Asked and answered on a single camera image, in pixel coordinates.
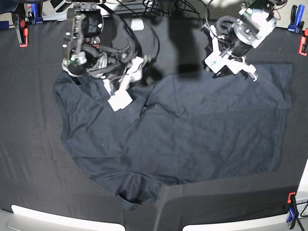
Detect red blue clamp near right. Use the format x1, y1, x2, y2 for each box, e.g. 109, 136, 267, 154
286, 192, 305, 231

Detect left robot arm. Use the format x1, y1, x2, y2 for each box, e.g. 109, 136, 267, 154
203, 0, 286, 81

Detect dark grey t-shirt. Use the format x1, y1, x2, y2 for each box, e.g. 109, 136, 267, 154
53, 64, 292, 210

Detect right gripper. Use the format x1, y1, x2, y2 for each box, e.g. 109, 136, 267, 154
103, 55, 163, 87

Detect blue clamp far left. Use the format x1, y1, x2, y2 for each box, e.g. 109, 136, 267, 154
27, 0, 43, 24

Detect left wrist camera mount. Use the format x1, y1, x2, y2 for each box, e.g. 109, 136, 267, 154
205, 25, 258, 82

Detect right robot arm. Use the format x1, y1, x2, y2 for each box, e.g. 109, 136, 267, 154
62, 0, 160, 90

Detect black cable bundle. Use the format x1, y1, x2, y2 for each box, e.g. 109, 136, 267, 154
81, 0, 210, 19

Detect red clamp far right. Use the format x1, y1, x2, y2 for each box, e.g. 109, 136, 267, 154
298, 28, 308, 56

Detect red black clamp far left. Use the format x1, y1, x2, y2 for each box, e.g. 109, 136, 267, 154
14, 19, 28, 47

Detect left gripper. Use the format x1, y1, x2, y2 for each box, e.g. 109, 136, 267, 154
205, 25, 248, 74

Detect blue clamp far right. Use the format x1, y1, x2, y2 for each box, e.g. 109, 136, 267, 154
287, 4, 305, 33

